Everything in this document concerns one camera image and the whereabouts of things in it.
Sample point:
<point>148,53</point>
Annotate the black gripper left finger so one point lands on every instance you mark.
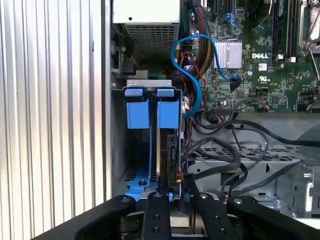
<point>157,220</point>

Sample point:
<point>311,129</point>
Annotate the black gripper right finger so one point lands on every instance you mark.
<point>212,220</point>

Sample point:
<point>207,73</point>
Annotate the hard disk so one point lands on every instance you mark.
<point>167,115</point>

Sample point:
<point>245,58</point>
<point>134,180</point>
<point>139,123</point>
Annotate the empty blue disk carrier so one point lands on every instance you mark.
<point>137,115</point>

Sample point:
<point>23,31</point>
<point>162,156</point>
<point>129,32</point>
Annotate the grey disk bay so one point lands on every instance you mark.
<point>149,83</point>

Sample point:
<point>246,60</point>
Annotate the black RAM slot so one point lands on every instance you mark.
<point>278,30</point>
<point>291,30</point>

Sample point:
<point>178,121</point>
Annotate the perforated grey drive cage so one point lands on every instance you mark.
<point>207,185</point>

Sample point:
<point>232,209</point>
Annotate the black open PC case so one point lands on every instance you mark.
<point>106,100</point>

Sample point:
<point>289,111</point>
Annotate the green Dell motherboard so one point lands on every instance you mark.
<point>275,82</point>

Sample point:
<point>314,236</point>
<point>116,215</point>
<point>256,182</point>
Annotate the silver finned heat sink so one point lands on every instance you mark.
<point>227,55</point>

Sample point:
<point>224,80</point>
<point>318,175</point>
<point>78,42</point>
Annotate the silver power supply unit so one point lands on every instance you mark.
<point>150,40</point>

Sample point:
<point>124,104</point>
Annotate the thin metal locking lever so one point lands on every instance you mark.
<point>314,62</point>

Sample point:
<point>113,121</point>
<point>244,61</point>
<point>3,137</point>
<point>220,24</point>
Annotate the CPU socket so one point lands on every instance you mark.
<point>315,20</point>

